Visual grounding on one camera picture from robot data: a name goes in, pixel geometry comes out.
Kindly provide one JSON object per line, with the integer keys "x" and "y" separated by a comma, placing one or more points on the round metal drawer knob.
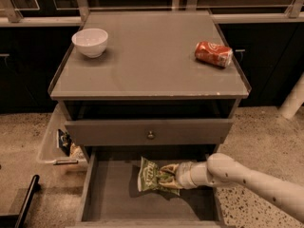
{"x": 150, "y": 135}

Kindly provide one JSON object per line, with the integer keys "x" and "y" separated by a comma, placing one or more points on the grey drawer cabinet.
{"x": 149, "y": 72}

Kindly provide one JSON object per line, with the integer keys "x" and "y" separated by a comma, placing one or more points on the green jalapeno chip bag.
{"x": 149, "y": 176}

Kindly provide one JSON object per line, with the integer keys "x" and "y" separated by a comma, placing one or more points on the open grey middle drawer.
{"x": 111, "y": 198}

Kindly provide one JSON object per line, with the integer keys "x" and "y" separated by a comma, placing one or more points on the dark blue snack bag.
{"x": 64, "y": 141}

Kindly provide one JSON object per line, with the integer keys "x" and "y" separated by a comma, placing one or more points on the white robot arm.
{"x": 220, "y": 170}

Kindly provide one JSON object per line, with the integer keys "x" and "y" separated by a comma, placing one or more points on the closed grey top drawer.
{"x": 134, "y": 132}

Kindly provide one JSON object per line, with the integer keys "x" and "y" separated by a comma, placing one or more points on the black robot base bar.
{"x": 18, "y": 220}

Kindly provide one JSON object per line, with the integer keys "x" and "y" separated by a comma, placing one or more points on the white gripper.
{"x": 182, "y": 175}

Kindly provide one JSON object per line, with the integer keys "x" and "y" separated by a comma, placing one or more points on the red soda can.
{"x": 213, "y": 54}

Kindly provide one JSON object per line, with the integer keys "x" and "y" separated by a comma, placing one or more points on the white ceramic bowl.
{"x": 91, "y": 42}

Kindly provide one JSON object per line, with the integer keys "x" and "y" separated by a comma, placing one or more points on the clear plastic storage bin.
{"x": 49, "y": 151}

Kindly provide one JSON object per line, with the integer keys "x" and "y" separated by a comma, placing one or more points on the tan snack bag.
{"x": 76, "y": 152}

